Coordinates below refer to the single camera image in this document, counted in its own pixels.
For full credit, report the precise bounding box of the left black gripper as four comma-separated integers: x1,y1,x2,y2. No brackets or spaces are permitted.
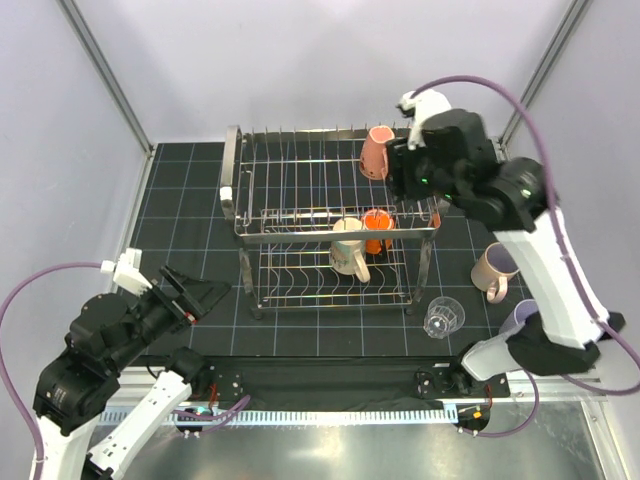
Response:
107,262,231,371

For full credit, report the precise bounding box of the salmon pink patterned cup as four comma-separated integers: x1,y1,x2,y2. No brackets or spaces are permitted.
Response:
359,125,395,181

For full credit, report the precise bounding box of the orange mug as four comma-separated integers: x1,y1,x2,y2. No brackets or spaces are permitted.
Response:
361,208,395,255

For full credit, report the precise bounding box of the beige floral mug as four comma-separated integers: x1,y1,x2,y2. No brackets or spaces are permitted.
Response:
329,217,371,283

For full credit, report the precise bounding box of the pink mug with purple interior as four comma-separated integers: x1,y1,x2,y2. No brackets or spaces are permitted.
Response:
470,242,519,304

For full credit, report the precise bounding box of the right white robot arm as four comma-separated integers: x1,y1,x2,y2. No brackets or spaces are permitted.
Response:
386,107,625,396

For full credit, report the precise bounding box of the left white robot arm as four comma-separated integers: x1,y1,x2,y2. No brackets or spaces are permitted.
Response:
30,261,231,479

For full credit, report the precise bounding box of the steel two-tier dish rack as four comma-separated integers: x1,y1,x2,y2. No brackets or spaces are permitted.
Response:
219,126,448,318

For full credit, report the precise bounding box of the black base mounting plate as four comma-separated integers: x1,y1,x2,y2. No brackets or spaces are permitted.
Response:
206,356,510,412

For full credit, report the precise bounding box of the black grid mat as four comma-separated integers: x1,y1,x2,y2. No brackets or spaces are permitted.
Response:
132,143,529,357

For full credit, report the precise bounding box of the clear faceted glass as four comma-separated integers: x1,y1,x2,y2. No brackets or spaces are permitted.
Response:
423,296,466,339

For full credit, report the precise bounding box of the lavender plastic cup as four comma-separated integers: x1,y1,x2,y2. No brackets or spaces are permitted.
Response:
499,299,538,334

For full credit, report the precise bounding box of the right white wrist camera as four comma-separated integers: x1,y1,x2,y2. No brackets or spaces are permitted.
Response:
397,89,452,151

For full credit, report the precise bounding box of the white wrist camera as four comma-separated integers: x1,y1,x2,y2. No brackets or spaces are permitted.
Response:
397,89,452,151
100,248,152,297

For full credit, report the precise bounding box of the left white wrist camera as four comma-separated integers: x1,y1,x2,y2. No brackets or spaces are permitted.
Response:
100,248,152,297

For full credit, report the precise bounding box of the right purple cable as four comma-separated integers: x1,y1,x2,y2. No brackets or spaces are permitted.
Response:
412,74,640,396

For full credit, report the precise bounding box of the purple cable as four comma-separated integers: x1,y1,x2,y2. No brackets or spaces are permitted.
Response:
0,262,109,466
412,74,640,396

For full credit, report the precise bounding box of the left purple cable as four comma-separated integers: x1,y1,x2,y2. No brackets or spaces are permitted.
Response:
0,262,109,466

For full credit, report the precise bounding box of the right aluminium frame post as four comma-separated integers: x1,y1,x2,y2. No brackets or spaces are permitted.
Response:
497,0,594,149

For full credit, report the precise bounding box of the aluminium frame post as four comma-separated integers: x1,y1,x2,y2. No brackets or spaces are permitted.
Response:
56,0,153,156
497,0,594,149

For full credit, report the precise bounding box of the white slotted cable duct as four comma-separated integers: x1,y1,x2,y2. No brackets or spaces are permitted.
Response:
99,404,458,428

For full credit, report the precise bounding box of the left aluminium frame post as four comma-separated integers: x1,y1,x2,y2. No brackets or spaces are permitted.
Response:
56,0,153,156

